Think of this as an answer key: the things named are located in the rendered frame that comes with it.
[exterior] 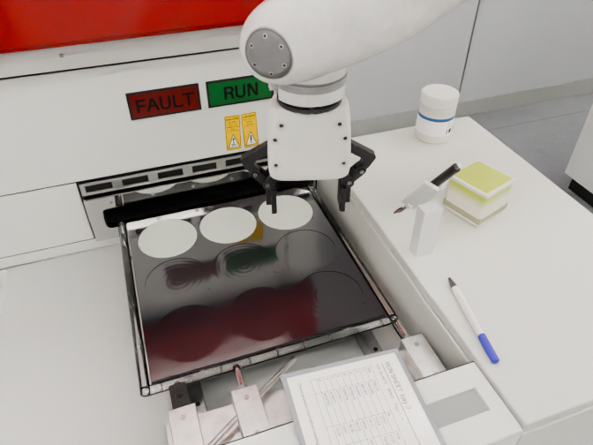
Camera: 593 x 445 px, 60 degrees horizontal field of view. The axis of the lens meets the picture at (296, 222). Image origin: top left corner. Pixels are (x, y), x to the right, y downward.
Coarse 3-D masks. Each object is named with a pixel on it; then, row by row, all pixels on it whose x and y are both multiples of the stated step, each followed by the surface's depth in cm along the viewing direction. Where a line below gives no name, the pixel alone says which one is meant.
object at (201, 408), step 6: (192, 384) 72; (198, 384) 72; (192, 390) 71; (198, 390) 71; (192, 396) 71; (198, 396) 71; (192, 402) 70; (198, 402) 70; (204, 402) 70; (198, 408) 69; (204, 408) 69
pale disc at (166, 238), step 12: (156, 228) 91; (168, 228) 91; (180, 228) 91; (192, 228) 91; (144, 240) 88; (156, 240) 88; (168, 240) 88; (180, 240) 88; (192, 240) 88; (144, 252) 86; (156, 252) 86; (168, 252) 86; (180, 252) 86
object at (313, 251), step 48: (288, 192) 99; (288, 240) 88; (336, 240) 88; (144, 288) 80; (192, 288) 80; (240, 288) 80; (288, 288) 80; (336, 288) 80; (144, 336) 72; (192, 336) 73; (240, 336) 72; (288, 336) 72
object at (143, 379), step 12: (120, 228) 90; (120, 240) 88; (132, 276) 81; (132, 288) 79; (132, 300) 77; (132, 312) 75; (132, 324) 74; (132, 336) 72; (144, 348) 71; (144, 360) 69; (144, 372) 68; (144, 384) 66; (144, 396) 66
